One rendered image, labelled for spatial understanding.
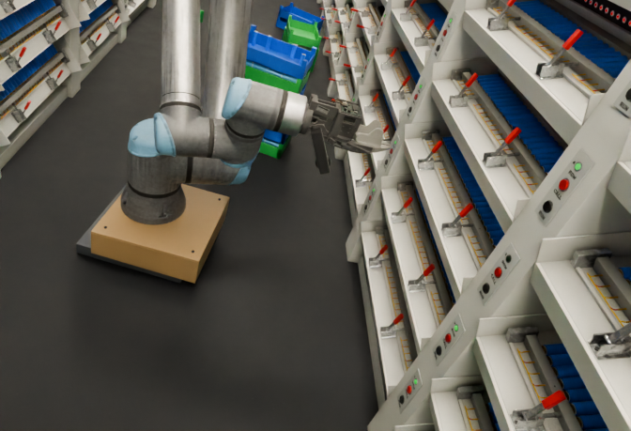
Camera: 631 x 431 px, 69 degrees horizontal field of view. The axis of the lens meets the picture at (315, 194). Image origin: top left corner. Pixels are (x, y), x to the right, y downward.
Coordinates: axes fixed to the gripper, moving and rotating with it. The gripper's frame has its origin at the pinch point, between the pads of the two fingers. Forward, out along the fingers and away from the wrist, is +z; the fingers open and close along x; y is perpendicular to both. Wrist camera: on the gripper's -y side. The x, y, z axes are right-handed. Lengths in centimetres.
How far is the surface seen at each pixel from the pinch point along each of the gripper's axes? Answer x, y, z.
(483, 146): -5.8, 9.7, 18.1
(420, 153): 21.5, -9.7, 19.0
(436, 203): -1.4, -10.1, 18.2
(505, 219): -27.5, 7.1, 16.3
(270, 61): 92, -23, -25
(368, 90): 100, -26, 20
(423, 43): 57, 11, 18
